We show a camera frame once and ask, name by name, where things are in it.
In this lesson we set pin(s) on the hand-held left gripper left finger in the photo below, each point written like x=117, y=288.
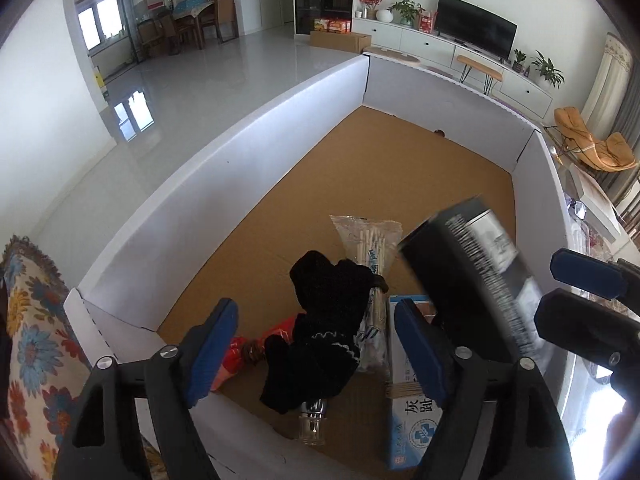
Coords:
x=215, y=350

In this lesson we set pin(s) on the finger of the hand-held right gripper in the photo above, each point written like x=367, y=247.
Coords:
x=585, y=332
x=590, y=272

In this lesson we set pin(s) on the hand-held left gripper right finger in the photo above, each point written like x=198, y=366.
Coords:
x=420, y=350

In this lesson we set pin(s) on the black box with white labels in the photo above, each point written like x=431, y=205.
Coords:
x=475, y=270

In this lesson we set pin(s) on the black knit cloth white trim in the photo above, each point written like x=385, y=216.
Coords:
x=325, y=320

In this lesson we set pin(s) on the large white cardboard box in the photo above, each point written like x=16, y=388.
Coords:
x=210, y=170

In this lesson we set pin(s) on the person's right hand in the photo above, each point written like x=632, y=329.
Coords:
x=627, y=435

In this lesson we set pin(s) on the red snack packet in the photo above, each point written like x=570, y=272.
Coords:
x=265, y=340

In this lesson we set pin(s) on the white flat carton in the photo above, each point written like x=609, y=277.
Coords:
x=595, y=200

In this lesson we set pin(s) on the blue white medicine box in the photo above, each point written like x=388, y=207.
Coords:
x=407, y=425

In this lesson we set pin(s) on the clear plastic chopsticks packet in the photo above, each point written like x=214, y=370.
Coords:
x=367, y=240

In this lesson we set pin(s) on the small clear glass bottle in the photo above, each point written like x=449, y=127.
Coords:
x=312, y=425

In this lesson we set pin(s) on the orange lounge chair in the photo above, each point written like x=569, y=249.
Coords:
x=595, y=145

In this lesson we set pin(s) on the floral chair cushion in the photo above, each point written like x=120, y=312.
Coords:
x=35, y=340

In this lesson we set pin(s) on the white patterned curtain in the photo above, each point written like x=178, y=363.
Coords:
x=607, y=85

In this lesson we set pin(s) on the large potted plant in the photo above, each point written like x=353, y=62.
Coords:
x=547, y=71

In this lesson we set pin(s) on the small potted plant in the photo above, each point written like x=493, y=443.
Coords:
x=519, y=60

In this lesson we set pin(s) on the wooden stool with metal legs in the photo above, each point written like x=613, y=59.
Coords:
x=479, y=65

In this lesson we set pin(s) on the black flat television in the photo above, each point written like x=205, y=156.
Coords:
x=475, y=27

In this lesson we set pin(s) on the white television cabinet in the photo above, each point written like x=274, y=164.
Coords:
x=430, y=45

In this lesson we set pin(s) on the beige oval mat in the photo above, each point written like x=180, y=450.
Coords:
x=394, y=53

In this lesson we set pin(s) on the red gift box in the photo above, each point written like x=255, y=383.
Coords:
x=428, y=22

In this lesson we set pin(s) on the brown cardboard carton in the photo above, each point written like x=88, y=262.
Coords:
x=340, y=41

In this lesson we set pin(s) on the green leafy potted plant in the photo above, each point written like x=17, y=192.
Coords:
x=406, y=11

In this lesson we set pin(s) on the brown wooden dining chair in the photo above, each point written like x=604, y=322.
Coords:
x=226, y=12
x=160, y=35

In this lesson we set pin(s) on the white round vase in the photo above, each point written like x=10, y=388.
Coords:
x=384, y=15

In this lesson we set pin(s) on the orange snack boxes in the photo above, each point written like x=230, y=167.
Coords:
x=332, y=25

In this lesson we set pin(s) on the dining table with blue cloth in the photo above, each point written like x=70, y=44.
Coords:
x=192, y=10

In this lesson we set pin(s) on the red flowers in vase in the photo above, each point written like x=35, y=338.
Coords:
x=371, y=0

